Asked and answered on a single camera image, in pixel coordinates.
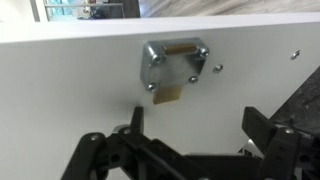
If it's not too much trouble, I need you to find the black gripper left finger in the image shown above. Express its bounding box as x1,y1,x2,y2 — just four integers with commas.
60,105,201,180

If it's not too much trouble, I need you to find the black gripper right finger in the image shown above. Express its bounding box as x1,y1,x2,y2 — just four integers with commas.
241,105,320,180

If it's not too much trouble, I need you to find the silver handle screw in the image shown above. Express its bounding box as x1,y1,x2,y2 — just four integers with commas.
212,63,224,74
289,49,302,61

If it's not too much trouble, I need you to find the white cabinet door with lock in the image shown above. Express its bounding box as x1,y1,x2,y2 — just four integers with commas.
0,11,320,180

